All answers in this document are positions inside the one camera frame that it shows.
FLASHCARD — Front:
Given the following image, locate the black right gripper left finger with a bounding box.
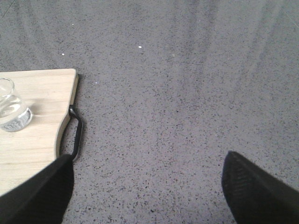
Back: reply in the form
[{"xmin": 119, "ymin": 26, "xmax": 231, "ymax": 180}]
[{"xmin": 0, "ymin": 154, "xmax": 74, "ymax": 224}]

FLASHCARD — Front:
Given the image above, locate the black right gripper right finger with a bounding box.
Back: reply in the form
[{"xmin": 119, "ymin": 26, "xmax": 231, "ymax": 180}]
[{"xmin": 221, "ymin": 151, "xmax": 299, "ymax": 224}]

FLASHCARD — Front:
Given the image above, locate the clear glass measuring cup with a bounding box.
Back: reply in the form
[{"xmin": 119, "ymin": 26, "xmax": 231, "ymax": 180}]
[{"xmin": 0, "ymin": 77, "xmax": 33, "ymax": 132}]

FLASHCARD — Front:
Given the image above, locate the wooden cutting board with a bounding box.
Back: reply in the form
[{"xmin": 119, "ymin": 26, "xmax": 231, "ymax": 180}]
[{"xmin": 0, "ymin": 69, "xmax": 78, "ymax": 195}]

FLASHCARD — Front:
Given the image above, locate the black cutting board handle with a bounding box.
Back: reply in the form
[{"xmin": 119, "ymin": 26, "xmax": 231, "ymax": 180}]
[{"xmin": 69, "ymin": 105, "xmax": 83, "ymax": 161}]

